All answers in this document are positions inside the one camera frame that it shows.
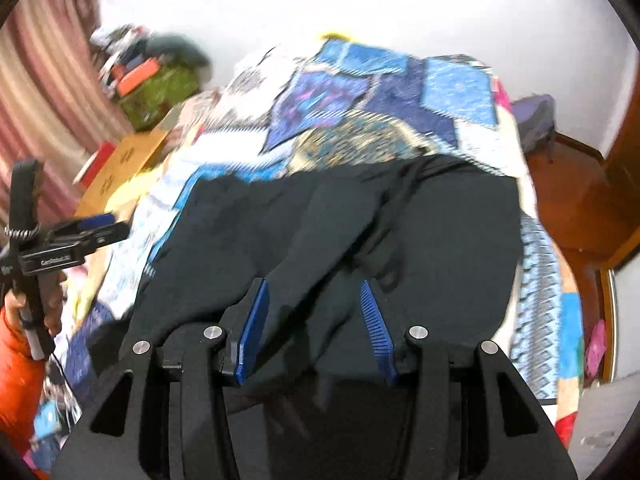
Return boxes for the dark grey jacket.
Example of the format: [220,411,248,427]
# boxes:
[150,34,213,68]

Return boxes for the black zip hoodie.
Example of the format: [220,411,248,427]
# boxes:
[90,155,523,480]

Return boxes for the striped brown curtain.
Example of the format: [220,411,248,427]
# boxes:
[0,0,131,221]

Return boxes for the red box with white lid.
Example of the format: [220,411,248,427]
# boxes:
[74,141,117,186]

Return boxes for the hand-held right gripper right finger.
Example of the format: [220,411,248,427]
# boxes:
[359,280,576,480]

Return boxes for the blue patchwork blanket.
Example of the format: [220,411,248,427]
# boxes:
[30,35,586,461]

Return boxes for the striped patterned cloth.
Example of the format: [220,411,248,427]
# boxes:
[167,90,226,143]

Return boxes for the brown wooden door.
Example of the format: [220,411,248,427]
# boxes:
[602,50,640,271]

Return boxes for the pile of clutter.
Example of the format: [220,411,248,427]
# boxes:
[90,25,156,96]

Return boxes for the person's left hand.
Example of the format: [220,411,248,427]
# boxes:
[5,270,68,337]

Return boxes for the wooden folding table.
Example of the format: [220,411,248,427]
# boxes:
[75,130,171,216]

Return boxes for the person's left forearm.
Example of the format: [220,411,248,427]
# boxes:
[0,305,51,441]

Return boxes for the purple chair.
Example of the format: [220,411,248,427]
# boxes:
[510,94,556,161]

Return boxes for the orange box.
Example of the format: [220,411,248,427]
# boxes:
[117,57,161,96]

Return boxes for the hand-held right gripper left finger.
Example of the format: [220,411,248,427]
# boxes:
[52,277,271,480]

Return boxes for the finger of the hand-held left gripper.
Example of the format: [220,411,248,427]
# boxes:
[52,213,117,236]
[75,222,132,256]

